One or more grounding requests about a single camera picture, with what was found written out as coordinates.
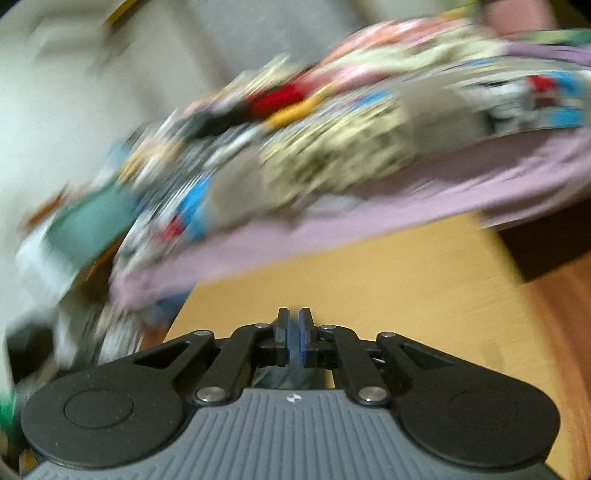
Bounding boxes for cartoon patchwork blanket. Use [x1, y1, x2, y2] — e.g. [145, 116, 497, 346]
[117, 57, 590, 268]

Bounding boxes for folded purple green blanket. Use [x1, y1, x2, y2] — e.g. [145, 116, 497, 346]
[507, 28, 591, 67]

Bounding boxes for purple bed sheet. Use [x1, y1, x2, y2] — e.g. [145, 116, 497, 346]
[110, 127, 590, 310]

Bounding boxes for yellow folded garment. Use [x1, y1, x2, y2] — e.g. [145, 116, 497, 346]
[263, 84, 335, 130]

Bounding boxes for floral cream quilt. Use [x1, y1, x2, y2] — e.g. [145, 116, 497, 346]
[294, 17, 506, 94]

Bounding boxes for red folded garment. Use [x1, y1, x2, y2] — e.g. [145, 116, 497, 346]
[246, 83, 307, 121]

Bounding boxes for pink pillow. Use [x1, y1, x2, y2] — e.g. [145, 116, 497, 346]
[481, 0, 557, 36]

